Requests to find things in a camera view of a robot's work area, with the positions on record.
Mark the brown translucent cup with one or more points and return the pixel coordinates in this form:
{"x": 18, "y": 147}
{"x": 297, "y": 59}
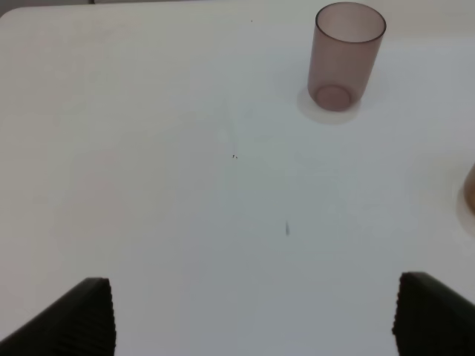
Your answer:
{"x": 469, "y": 190}

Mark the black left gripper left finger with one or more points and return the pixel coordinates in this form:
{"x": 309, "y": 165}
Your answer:
{"x": 81, "y": 322}

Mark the pink translucent cup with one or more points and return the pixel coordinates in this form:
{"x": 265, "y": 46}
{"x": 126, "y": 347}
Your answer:
{"x": 346, "y": 41}

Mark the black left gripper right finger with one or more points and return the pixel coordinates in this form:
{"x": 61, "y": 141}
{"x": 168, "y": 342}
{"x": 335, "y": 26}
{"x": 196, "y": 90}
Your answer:
{"x": 431, "y": 318}

